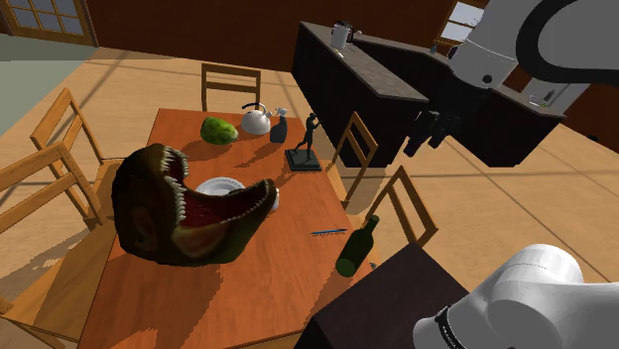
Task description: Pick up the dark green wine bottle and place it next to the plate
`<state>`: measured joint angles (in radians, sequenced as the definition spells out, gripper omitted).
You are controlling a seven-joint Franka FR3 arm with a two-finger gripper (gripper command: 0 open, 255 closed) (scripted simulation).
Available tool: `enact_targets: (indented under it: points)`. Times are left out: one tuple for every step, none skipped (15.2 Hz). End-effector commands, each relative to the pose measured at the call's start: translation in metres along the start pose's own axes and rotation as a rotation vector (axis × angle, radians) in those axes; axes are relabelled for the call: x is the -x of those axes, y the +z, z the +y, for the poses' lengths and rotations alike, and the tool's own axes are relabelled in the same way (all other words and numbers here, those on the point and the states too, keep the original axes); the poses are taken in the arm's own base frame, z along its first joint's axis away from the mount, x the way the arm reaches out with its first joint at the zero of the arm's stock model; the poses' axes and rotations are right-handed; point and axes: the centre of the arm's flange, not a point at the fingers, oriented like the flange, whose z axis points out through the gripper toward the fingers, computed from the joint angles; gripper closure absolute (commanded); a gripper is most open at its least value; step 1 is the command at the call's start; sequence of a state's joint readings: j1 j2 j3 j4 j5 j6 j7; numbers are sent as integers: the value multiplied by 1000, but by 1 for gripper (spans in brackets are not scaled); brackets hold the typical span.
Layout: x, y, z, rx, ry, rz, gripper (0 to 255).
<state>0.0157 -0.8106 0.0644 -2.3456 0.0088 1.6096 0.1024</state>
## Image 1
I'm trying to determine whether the green watermelon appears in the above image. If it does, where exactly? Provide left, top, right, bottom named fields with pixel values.
left=199, top=116, right=240, bottom=146

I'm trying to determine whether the white plate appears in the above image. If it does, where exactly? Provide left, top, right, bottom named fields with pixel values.
left=194, top=175, right=282, bottom=212

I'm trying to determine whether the wooden glazed door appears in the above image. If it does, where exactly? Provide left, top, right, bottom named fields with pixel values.
left=0, top=0, right=99, bottom=48

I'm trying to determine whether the brown dinosaur head toy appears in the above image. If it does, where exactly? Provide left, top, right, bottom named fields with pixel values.
left=110, top=143, right=280, bottom=268

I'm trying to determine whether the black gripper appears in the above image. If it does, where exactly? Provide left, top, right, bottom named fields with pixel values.
left=403, top=76, right=491, bottom=159

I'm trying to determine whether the wooden chair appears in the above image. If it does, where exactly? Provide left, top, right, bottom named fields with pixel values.
left=324, top=110, right=380, bottom=211
left=200, top=61, right=263, bottom=113
left=29, top=86, right=125, bottom=220
left=0, top=141, right=120, bottom=349
left=348, top=165, right=439, bottom=266

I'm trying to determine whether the white kettle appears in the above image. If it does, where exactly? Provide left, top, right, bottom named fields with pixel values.
left=240, top=102, right=273, bottom=136

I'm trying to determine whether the dark kitchen counter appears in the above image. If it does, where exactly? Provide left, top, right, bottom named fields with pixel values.
left=291, top=20, right=567, bottom=170

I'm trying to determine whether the black human figure statue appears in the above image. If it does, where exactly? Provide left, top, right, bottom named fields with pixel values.
left=284, top=112, right=323, bottom=173

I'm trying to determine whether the dark robot stand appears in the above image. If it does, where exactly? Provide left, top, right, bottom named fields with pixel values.
left=294, top=242, right=470, bottom=349

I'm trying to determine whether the dark spray bottle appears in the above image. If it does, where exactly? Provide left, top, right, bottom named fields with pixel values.
left=269, top=107, right=290, bottom=144

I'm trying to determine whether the green wine bottle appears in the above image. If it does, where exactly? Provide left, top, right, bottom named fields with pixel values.
left=334, top=214, right=381, bottom=279

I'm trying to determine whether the orange wooden dining table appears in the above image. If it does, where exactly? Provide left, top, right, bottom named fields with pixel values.
left=76, top=107, right=375, bottom=349

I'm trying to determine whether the window with wooden frame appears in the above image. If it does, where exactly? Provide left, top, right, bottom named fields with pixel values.
left=433, top=0, right=491, bottom=48

